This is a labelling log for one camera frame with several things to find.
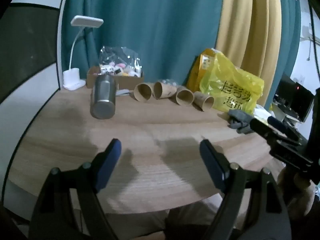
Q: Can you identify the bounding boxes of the teal curtain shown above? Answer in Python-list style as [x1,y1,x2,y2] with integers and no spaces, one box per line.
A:
[265,0,300,108]
[61,0,225,90]

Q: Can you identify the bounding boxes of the yellow plastic bag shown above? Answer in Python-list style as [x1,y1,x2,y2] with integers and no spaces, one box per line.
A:
[199,51,265,117]

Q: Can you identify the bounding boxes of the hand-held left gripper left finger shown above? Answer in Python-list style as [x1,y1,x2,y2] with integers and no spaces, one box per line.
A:
[29,138,122,240]

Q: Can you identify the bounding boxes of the brown paper cup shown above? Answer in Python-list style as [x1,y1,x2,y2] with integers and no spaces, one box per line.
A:
[153,81,178,100]
[194,91,215,112]
[176,86,195,105]
[134,82,153,102]

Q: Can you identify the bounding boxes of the clear plastic bag of trinkets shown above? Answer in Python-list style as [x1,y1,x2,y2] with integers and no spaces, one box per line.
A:
[98,46,142,77]

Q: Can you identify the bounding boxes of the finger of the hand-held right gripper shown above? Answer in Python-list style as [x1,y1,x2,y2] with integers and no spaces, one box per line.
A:
[267,116,301,141]
[250,118,278,143]

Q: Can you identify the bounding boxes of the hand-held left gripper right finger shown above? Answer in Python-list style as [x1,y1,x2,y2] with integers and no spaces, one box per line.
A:
[199,139,293,240]

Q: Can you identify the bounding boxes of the person's right hand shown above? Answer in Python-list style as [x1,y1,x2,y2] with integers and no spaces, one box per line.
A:
[277,166,316,216]

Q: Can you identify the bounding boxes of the cardboard box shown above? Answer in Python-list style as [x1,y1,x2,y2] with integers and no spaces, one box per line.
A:
[86,66,145,90]

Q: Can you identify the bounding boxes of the stainless steel cup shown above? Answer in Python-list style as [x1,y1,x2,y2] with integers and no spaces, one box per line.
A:
[90,74,117,120]

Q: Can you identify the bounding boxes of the orange paper bag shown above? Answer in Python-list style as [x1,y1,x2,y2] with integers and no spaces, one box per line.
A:
[186,48,220,93]

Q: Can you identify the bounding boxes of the white desk lamp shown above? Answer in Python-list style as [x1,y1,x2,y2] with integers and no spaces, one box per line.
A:
[62,15,104,90]

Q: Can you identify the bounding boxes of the yellow curtain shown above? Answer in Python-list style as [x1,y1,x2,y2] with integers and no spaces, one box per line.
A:
[215,0,282,105]

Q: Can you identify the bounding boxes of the black monitor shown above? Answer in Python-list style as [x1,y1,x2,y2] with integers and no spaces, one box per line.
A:
[291,81,315,123]

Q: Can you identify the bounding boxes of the person's beige pants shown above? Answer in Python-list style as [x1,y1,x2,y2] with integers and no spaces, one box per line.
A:
[105,195,225,240]

